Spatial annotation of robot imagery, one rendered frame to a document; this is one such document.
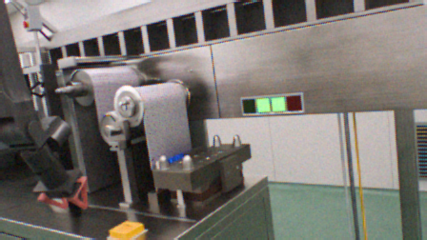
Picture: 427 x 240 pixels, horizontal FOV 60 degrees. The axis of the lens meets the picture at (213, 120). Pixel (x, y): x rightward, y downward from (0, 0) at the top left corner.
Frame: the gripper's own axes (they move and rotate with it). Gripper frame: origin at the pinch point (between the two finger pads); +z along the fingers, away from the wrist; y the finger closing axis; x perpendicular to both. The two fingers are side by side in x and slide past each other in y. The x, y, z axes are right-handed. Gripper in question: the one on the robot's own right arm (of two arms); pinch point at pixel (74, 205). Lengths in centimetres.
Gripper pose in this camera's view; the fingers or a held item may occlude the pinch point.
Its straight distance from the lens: 100.3
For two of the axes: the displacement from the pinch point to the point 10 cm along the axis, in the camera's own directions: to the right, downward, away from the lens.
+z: 2.5, 7.8, 5.8
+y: -9.5, 0.9, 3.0
